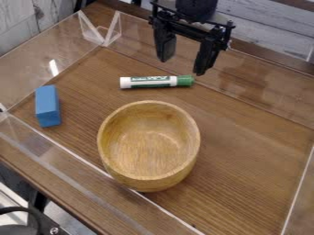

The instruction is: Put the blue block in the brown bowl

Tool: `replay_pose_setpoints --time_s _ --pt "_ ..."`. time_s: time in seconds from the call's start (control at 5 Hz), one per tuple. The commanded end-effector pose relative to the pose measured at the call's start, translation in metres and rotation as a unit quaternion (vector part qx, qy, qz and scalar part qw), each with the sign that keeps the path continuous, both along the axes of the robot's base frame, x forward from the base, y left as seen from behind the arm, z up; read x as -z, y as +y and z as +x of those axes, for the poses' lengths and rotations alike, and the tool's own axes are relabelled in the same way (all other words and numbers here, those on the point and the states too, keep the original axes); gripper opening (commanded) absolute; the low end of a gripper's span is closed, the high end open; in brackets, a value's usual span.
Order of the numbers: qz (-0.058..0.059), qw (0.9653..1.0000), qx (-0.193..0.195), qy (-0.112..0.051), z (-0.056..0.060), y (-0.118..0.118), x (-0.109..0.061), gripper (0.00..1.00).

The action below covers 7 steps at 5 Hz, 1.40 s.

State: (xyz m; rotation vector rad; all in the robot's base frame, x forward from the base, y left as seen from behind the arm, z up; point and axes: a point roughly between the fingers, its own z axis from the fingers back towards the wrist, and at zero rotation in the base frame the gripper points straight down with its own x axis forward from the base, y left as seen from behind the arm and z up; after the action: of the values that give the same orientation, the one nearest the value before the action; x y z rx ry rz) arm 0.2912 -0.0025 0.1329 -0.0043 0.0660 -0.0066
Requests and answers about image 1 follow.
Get black cable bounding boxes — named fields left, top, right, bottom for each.
left=0, top=206, right=43, bottom=235

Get black table leg bracket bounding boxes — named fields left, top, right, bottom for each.
left=26, top=191, right=61, bottom=235

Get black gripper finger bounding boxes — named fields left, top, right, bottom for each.
left=192, top=38, right=219, bottom=76
left=153, top=19, right=176, bottom=62

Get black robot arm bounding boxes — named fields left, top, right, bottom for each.
left=148, top=0, right=235, bottom=76

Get green white marker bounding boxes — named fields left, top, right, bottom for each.
left=118, top=75, right=194, bottom=89

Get clear acrylic tray walls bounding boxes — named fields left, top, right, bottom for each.
left=0, top=6, right=314, bottom=235

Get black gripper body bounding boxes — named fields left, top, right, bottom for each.
left=149, top=0, right=235, bottom=50

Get brown wooden bowl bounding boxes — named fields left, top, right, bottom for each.
left=97, top=100, right=201, bottom=192

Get blue foam block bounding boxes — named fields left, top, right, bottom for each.
left=35, top=85, right=61, bottom=128

